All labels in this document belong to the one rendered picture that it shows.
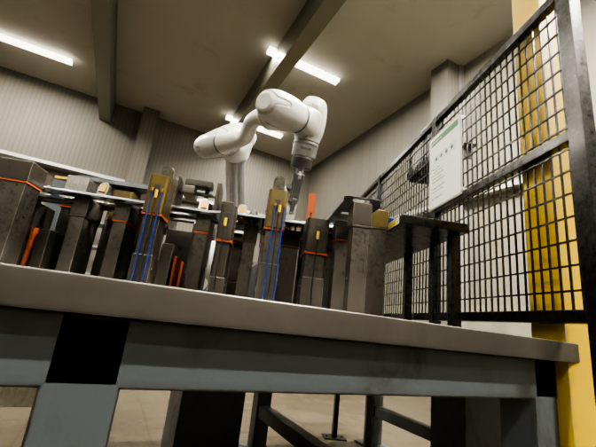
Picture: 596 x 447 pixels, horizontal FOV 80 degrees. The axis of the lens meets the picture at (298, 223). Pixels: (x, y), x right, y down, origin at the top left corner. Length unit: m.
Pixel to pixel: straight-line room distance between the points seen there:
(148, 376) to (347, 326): 0.26
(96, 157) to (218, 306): 7.53
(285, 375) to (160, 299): 0.21
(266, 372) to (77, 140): 7.68
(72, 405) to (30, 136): 7.74
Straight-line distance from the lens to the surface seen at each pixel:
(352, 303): 0.88
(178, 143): 8.19
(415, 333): 0.62
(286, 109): 1.14
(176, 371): 0.49
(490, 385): 0.82
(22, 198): 1.26
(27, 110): 8.34
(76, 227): 1.33
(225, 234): 1.06
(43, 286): 0.44
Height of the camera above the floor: 0.68
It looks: 15 degrees up
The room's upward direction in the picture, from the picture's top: 7 degrees clockwise
